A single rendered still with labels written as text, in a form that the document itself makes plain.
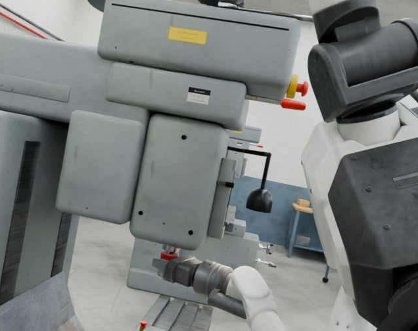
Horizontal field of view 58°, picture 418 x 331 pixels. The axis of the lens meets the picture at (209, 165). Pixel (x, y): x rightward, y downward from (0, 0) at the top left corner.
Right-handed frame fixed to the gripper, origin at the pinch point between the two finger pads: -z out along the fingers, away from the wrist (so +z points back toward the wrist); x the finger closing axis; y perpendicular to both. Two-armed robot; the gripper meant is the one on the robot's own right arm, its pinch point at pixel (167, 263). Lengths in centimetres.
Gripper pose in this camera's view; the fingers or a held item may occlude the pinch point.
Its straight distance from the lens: 105.4
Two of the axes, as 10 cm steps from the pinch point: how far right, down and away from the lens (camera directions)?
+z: 8.5, 1.7, -4.9
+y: -1.8, 9.8, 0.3
